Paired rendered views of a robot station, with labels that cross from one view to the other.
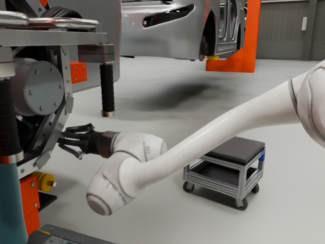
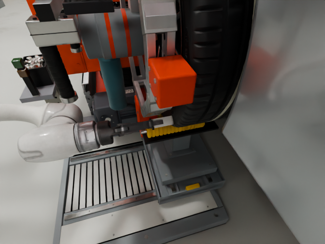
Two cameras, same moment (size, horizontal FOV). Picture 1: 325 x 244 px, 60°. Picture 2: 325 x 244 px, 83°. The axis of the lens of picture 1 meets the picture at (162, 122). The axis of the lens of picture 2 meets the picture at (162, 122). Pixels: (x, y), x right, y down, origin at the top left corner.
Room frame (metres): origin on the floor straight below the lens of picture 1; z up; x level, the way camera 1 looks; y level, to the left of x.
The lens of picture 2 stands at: (1.28, 0.11, 1.05)
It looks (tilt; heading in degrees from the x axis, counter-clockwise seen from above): 43 degrees down; 143
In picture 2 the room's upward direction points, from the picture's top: straight up
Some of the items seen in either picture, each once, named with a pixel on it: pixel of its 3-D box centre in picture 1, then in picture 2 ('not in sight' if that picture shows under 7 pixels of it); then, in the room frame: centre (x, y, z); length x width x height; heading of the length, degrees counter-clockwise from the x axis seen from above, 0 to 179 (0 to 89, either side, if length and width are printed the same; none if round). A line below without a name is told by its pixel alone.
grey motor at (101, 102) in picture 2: not in sight; (130, 114); (0.42, 0.50, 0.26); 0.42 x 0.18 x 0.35; 69
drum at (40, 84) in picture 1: (13, 86); (117, 34); (0.70, 0.37, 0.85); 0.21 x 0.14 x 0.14; 69
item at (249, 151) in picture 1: (224, 167); not in sight; (1.66, -0.40, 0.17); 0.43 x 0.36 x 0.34; 53
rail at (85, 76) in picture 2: not in sight; (91, 38); (-1.03, 0.80, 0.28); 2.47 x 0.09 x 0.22; 159
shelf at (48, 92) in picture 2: not in sight; (44, 79); (-0.01, 0.13, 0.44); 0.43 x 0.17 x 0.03; 159
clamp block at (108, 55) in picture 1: (96, 53); (55, 28); (0.81, 0.19, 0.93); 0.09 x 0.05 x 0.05; 69
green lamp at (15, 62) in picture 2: not in sight; (18, 63); (0.17, 0.06, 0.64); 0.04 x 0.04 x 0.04; 69
